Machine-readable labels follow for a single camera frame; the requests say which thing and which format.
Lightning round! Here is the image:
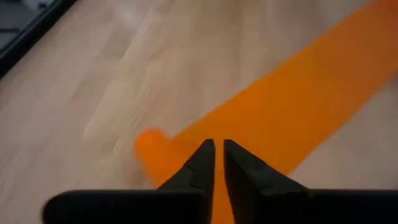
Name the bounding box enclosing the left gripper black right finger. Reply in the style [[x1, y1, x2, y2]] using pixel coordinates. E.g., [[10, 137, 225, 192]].
[[223, 139, 309, 192]]

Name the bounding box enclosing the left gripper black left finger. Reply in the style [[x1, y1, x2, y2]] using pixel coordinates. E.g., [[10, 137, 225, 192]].
[[156, 138, 216, 191]]

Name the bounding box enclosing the orange sponge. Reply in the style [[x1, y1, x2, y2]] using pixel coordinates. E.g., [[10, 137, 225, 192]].
[[132, 0, 398, 224]]

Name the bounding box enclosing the black metal table frame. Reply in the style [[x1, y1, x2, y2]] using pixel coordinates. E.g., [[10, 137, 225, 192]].
[[0, 0, 78, 78]]

